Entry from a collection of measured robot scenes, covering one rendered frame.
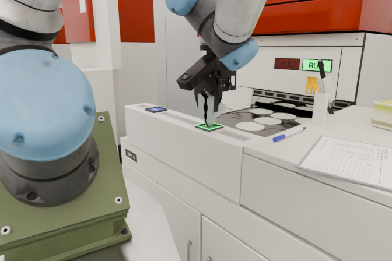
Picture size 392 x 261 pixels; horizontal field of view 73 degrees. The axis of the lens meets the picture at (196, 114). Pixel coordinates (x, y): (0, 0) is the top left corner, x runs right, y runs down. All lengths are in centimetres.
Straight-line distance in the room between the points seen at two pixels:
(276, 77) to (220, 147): 68
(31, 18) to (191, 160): 50
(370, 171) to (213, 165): 33
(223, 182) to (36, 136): 45
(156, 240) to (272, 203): 24
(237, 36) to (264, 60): 81
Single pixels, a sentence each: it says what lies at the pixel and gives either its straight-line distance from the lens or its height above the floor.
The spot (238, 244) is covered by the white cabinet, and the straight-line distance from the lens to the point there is 71.
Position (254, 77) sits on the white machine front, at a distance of 132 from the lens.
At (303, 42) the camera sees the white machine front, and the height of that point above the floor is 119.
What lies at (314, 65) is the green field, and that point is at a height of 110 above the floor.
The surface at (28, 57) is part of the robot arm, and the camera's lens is 36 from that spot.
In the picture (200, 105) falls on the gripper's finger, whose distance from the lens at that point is 70.
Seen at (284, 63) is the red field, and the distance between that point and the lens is 122.
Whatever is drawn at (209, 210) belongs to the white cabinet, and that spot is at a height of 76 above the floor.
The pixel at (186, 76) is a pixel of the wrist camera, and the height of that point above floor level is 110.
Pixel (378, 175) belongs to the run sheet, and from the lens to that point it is 53.
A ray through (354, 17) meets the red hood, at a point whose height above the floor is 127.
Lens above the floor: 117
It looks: 14 degrees down
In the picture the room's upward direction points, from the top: straight up
